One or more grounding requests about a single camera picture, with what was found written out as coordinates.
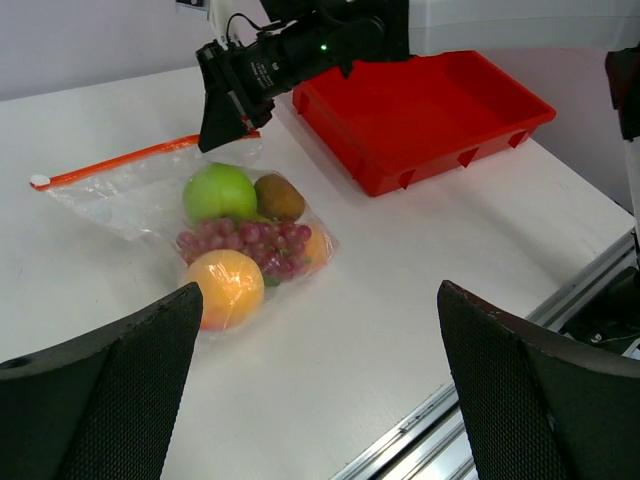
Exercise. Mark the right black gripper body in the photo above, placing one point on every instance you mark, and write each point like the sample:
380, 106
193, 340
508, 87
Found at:
275, 63

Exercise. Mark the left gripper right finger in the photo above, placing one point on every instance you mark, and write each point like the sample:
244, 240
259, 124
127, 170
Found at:
535, 404

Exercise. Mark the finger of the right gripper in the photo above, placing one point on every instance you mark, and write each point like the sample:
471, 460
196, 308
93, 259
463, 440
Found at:
222, 122

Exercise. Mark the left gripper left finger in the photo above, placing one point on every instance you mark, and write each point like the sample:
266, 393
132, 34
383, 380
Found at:
102, 405

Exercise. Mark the green apple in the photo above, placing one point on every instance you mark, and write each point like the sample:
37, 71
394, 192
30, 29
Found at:
218, 190

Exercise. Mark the clear orange-zip bag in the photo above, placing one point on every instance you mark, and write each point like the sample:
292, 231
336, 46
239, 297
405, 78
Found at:
138, 196

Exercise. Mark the red grape bunch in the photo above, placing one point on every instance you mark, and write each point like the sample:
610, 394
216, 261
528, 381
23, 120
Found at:
281, 249

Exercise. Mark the yellow orange with leaf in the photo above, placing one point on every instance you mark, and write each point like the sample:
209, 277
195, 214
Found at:
232, 288

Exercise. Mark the pink peach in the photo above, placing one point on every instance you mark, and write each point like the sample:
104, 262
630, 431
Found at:
318, 249

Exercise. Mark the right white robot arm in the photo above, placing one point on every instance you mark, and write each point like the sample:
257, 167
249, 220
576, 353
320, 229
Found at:
428, 28

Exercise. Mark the red plastic tray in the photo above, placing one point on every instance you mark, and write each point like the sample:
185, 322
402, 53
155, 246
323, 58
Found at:
392, 125

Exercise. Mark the aluminium mounting rail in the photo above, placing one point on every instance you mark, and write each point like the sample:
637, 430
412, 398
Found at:
599, 308

